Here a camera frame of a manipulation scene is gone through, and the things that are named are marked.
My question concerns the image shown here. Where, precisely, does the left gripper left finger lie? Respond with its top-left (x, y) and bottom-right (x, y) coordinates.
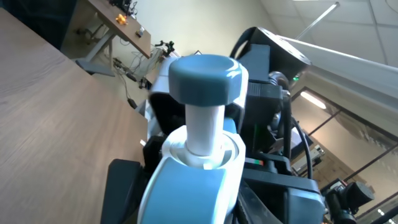
top-left (99, 158), bottom-right (153, 224)

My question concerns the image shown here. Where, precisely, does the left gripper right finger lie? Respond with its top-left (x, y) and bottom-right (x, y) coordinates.
top-left (236, 169), bottom-right (326, 224)

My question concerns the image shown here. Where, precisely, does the brown wooden desk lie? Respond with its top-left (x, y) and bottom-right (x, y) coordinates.
top-left (60, 0), bottom-right (152, 77)

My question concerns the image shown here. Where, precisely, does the black cable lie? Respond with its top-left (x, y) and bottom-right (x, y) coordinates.
top-left (281, 90), bottom-right (313, 180)

